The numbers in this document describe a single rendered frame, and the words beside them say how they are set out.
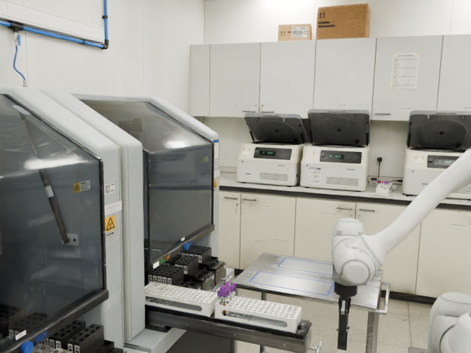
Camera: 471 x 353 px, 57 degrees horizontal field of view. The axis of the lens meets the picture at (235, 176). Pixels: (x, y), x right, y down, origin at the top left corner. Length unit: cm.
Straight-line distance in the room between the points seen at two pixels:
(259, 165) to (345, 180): 76
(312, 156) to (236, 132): 110
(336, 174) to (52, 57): 234
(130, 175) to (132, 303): 46
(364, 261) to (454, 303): 42
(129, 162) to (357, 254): 78
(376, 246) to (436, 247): 258
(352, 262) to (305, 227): 266
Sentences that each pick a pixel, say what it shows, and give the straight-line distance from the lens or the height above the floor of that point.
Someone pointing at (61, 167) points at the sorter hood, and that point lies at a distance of 122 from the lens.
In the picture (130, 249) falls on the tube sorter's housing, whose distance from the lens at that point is 155.
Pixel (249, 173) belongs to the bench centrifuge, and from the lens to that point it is 392.
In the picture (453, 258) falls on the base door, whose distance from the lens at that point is 389.
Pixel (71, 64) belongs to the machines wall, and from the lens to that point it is 300.
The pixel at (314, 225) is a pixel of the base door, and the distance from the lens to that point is 385.
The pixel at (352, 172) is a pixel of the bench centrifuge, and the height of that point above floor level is 106.
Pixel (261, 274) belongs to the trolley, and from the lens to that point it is 202.
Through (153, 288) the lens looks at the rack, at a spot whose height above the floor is 86.
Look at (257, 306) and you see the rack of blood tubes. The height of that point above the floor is 86.
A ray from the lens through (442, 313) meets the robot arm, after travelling 158.
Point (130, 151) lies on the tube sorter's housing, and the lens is 149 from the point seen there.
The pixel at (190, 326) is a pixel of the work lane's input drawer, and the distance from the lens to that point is 167.
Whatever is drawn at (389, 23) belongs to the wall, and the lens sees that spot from 440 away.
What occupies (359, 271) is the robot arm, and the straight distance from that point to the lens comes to 124.
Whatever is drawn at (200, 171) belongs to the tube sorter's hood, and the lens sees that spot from 197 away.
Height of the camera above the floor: 155
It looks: 8 degrees down
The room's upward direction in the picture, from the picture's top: 1 degrees clockwise
